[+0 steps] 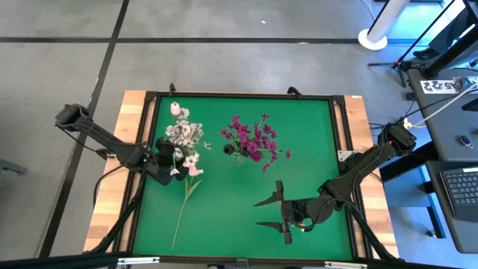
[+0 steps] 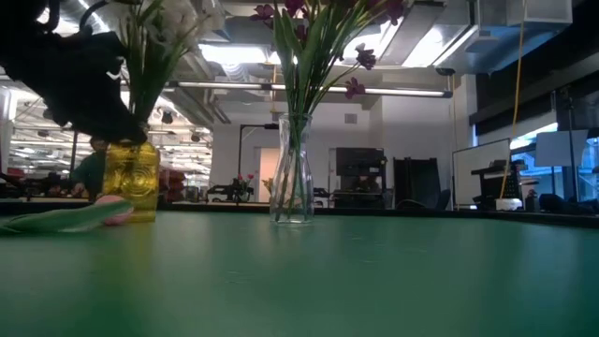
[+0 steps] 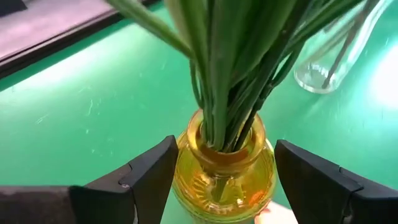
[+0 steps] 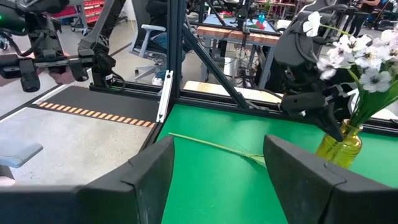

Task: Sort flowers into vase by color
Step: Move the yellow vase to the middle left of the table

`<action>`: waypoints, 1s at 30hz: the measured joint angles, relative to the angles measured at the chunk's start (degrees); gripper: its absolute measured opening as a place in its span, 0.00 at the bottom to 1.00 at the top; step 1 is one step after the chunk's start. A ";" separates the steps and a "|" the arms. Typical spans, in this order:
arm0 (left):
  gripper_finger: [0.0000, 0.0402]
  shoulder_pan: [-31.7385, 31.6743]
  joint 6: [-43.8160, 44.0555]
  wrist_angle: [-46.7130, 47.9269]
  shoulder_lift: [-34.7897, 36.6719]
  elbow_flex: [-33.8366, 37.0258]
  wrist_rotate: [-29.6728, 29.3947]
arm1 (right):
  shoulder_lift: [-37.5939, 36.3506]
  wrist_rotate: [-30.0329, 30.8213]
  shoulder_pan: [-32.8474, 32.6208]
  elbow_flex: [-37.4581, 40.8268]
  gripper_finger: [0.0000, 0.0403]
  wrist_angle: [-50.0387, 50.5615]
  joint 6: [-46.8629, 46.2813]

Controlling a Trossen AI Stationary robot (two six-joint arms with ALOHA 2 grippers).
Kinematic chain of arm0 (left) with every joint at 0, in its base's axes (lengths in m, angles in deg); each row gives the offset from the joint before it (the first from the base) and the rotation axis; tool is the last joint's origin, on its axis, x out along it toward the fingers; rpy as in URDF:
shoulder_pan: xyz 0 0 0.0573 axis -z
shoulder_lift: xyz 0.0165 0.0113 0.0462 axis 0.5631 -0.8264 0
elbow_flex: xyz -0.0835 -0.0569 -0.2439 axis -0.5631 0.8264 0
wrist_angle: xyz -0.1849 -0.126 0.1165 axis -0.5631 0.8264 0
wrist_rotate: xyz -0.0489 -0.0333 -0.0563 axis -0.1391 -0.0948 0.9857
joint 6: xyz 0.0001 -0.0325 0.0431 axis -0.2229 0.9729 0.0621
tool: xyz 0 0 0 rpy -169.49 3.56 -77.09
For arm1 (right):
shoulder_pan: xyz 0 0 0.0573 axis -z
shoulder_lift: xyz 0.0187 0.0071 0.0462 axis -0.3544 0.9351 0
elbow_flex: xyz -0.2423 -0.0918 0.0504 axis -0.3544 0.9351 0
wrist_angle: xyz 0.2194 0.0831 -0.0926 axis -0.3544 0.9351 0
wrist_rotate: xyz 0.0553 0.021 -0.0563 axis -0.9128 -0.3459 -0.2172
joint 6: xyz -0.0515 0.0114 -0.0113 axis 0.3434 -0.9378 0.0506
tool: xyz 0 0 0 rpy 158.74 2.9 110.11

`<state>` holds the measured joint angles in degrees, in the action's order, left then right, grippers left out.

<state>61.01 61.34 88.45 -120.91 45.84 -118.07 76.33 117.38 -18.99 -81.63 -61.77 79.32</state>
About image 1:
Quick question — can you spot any white cable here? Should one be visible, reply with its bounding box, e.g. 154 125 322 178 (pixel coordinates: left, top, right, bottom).
403 82 478 130

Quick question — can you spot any person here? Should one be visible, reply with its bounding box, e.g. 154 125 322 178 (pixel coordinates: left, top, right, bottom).
412 9 478 63

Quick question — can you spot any black table frame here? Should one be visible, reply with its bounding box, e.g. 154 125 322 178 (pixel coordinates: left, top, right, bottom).
84 90 400 269

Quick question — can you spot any black keyboard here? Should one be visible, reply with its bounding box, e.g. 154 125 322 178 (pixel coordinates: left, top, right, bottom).
439 167 478 222

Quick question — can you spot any large white artificial flower bunch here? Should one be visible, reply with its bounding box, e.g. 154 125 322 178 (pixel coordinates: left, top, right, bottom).
165 107 205 150

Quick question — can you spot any green table mat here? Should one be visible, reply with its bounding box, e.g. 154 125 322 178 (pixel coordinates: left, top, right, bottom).
132 97 353 262

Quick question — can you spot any dark gray desk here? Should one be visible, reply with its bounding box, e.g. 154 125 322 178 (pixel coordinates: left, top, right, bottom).
424 160 478 255

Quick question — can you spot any black tripod stand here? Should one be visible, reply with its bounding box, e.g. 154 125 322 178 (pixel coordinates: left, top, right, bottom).
368 0 457 87

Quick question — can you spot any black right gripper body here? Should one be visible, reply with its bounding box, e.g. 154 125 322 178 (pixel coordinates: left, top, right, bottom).
275 180 323 246

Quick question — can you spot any white pole with round base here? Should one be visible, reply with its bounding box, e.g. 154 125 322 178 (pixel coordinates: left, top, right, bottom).
357 0 411 52

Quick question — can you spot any gray furniture foot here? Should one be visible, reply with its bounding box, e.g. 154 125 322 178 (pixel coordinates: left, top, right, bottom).
0 158 29 176

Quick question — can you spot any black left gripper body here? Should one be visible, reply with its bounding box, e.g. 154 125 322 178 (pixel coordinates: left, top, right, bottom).
151 137 190 187

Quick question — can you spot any black desk leg beam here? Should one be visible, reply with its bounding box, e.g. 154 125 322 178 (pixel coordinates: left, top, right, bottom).
417 22 478 80

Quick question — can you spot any silver frame bracket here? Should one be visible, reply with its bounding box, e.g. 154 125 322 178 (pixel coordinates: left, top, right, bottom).
117 256 161 267
323 261 369 269

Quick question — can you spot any small white artificial flower bunch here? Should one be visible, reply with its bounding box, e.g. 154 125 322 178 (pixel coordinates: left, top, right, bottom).
170 140 212 177

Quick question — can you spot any printed paper label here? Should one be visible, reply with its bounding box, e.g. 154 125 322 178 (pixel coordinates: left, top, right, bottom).
420 78 459 95

